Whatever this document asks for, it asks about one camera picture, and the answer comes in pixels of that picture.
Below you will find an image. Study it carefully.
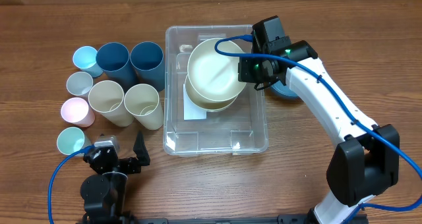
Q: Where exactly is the dark blue bowl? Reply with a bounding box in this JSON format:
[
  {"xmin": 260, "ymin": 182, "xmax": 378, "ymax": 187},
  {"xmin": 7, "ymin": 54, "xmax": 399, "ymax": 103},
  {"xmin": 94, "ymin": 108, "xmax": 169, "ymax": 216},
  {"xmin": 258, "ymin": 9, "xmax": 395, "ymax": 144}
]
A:
[{"xmin": 270, "ymin": 81, "xmax": 299, "ymax": 99}]

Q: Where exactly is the mint green small cup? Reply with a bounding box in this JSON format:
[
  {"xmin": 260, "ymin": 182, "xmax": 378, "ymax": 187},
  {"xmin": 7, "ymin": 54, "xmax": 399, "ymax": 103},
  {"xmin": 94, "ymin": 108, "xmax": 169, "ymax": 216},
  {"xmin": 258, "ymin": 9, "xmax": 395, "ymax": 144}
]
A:
[{"xmin": 56, "ymin": 127, "xmax": 92, "ymax": 155}]

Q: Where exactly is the cream bowl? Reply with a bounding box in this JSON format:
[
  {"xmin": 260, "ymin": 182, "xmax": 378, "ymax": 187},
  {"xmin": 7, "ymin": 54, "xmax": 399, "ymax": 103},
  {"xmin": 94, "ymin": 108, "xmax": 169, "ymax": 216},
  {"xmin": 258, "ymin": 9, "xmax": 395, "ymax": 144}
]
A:
[
  {"xmin": 187, "ymin": 38, "xmax": 246, "ymax": 103},
  {"xmin": 185, "ymin": 75, "xmax": 239, "ymax": 113}
]

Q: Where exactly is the pink small cup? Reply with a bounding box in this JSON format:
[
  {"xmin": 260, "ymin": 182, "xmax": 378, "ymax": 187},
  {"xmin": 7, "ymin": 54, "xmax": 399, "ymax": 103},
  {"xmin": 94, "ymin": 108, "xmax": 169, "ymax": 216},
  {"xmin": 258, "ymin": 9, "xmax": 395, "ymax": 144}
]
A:
[{"xmin": 61, "ymin": 98, "xmax": 95, "ymax": 127}]

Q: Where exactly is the grey small cup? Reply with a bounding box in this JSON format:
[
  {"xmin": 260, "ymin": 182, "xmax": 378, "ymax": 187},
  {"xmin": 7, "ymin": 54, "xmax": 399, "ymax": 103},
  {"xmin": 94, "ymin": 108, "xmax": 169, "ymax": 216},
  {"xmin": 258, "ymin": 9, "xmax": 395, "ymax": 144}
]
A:
[{"xmin": 66, "ymin": 71, "xmax": 94, "ymax": 98}]

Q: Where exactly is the light blue small cup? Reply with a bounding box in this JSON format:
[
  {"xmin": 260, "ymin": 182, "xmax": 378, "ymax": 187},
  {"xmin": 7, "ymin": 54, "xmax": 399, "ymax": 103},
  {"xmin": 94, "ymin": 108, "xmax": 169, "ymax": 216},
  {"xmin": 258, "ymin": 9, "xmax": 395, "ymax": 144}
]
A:
[{"xmin": 73, "ymin": 46, "xmax": 103, "ymax": 78}]

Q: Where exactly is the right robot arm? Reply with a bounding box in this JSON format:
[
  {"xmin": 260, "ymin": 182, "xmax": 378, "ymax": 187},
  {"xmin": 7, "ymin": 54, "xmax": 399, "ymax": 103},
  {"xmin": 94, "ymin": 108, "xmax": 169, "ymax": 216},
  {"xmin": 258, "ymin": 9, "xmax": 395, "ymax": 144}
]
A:
[{"xmin": 239, "ymin": 35, "xmax": 400, "ymax": 223}]

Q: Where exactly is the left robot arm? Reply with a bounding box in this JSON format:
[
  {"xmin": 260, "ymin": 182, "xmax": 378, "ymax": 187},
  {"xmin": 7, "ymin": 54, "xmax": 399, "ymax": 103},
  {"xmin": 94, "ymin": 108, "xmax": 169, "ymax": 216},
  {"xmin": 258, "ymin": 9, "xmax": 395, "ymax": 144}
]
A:
[{"xmin": 80, "ymin": 132, "xmax": 150, "ymax": 223}]

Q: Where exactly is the cream tall cup right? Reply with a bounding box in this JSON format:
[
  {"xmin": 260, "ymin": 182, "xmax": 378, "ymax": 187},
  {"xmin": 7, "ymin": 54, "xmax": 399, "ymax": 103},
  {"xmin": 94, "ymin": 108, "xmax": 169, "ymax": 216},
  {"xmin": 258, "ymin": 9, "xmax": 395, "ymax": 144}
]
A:
[{"xmin": 123, "ymin": 84, "xmax": 164, "ymax": 130}]

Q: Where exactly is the cream tall cup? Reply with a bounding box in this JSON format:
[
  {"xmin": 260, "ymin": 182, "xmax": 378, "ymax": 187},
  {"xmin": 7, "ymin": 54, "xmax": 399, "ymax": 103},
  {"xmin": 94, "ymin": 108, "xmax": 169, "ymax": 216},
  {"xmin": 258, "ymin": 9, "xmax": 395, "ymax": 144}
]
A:
[
  {"xmin": 123, "ymin": 84, "xmax": 164, "ymax": 130},
  {"xmin": 88, "ymin": 80, "xmax": 135, "ymax": 127}
]

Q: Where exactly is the clear plastic storage bin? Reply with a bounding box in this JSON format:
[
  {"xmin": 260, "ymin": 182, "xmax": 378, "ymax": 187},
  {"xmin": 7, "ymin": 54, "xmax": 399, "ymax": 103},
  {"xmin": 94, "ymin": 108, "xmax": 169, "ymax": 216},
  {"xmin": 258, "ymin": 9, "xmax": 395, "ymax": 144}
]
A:
[{"xmin": 163, "ymin": 24, "xmax": 269, "ymax": 156}]

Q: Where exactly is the cream tall cup left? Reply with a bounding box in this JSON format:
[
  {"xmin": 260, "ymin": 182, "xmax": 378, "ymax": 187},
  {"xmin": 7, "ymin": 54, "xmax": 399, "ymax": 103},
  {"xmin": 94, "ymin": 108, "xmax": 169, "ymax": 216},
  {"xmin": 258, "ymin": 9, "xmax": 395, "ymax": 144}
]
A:
[{"xmin": 88, "ymin": 80, "xmax": 135, "ymax": 127}]

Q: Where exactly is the white label in bin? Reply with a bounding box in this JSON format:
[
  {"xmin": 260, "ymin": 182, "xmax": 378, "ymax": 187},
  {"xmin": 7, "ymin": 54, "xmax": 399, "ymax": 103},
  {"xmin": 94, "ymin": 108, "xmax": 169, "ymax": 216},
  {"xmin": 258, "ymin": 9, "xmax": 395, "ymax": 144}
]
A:
[{"xmin": 183, "ymin": 85, "xmax": 207, "ymax": 121}]

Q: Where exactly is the dark blue tall cup right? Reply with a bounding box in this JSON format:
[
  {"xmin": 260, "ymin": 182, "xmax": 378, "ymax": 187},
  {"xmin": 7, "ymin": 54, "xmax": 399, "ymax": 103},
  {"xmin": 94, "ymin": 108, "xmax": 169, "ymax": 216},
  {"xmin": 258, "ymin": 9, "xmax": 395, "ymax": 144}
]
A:
[{"xmin": 130, "ymin": 42, "xmax": 165, "ymax": 92}]

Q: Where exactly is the dark blue tall cup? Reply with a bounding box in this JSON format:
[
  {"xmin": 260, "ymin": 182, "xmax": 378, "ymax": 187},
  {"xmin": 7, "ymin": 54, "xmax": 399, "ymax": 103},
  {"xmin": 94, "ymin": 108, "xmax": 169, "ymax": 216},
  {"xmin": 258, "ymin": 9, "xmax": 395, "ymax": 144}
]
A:
[
  {"xmin": 96, "ymin": 42, "xmax": 139, "ymax": 92},
  {"xmin": 130, "ymin": 42, "xmax": 165, "ymax": 92}
]

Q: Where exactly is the dark blue tall cup left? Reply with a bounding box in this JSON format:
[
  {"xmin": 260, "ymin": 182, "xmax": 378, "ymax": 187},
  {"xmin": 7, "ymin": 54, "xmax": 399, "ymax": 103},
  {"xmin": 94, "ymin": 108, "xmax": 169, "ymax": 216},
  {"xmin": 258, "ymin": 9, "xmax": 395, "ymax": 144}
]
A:
[{"xmin": 96, "ymin": 42, "xmax": 139, "ymax": 92}]

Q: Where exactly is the right blue cable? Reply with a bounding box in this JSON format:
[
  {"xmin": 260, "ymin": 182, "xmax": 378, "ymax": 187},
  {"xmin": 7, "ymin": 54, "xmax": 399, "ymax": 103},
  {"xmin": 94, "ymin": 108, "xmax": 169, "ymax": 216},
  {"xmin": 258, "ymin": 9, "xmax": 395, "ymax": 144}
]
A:
[{"xmin": 214, "ymin": 34, "xmax": 422, "ymax": 224}]

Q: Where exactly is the blue cable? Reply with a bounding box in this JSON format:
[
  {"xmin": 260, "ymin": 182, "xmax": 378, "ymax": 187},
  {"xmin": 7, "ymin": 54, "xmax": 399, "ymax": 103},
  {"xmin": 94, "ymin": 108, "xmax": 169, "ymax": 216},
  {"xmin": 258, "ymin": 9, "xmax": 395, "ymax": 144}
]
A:
[
  {"xmin": 47, "ymin": 146, "xmax": 96, "ymax": 224},
  {"xmin": 214, "ymin": 34, "xmax": 422, "ymax": 224}
]

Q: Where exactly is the left blue cable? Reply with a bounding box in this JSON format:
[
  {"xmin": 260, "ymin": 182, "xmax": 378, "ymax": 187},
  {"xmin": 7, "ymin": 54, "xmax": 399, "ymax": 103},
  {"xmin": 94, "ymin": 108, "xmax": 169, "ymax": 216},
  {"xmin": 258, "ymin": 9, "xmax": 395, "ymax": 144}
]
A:
[{"xmin": 47, "ymin": 146, "xmax": 96, "ymax": 224}]

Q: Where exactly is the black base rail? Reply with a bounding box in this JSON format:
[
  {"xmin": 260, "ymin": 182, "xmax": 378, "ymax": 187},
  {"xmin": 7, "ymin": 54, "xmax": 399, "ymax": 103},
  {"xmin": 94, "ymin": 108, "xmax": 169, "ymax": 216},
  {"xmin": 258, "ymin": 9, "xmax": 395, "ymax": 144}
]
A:
[{"xmin": 134, "ymin": 214, "xmax": 317, "ymax": 224}]

